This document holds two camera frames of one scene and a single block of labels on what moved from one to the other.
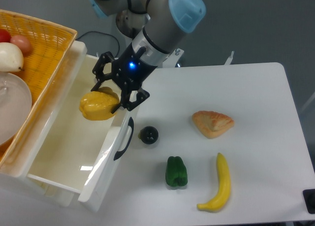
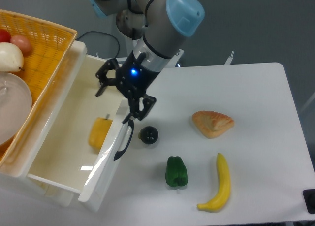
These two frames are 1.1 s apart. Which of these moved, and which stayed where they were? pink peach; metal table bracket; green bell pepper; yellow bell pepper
Moved: yellow bell pepper
Stayed: pink peach; metal table bracket; green bell pepper
